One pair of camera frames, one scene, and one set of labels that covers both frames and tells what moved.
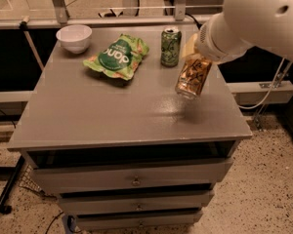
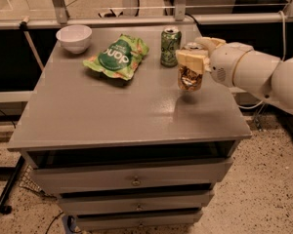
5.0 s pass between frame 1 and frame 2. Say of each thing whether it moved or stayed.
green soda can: stayed
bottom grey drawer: stayed
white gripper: moved
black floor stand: stayed
